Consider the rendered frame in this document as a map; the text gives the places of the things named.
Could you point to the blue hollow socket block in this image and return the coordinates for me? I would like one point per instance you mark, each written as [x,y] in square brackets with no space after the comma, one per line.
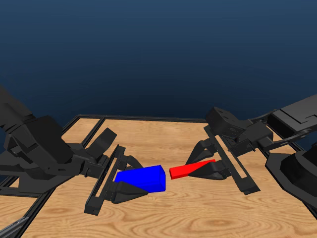
[143,178]

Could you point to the thin red peg bar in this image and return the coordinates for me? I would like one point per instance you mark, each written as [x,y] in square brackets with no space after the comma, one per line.
[183,171]

